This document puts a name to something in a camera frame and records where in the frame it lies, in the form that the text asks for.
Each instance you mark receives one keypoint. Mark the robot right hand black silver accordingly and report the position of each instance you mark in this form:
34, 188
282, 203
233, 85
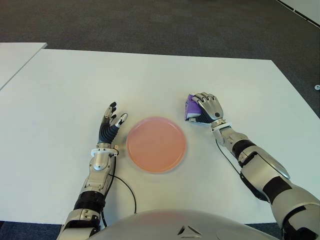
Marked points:
212, 108

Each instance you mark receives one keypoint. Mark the robot left hand black silver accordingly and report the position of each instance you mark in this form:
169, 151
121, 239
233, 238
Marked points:
107, 131

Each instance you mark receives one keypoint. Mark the purple tissue paper pack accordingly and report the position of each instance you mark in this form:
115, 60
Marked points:
192, 108

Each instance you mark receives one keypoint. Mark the robot right arm silver black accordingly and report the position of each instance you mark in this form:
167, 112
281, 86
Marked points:
262, 167

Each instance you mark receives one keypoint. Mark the robot left arm silver black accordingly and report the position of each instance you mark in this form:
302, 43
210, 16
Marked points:
97, 172

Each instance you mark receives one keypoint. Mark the round pink plate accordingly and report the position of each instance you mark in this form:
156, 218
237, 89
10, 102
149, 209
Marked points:
156, 145

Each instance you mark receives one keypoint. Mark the white controller on floor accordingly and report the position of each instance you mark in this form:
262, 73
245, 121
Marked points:
317, 87

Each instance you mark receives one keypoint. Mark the silver robot torso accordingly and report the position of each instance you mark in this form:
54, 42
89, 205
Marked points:
175, 225

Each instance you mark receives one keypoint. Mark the adjacent white table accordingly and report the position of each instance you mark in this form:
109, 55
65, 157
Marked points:
15, 58

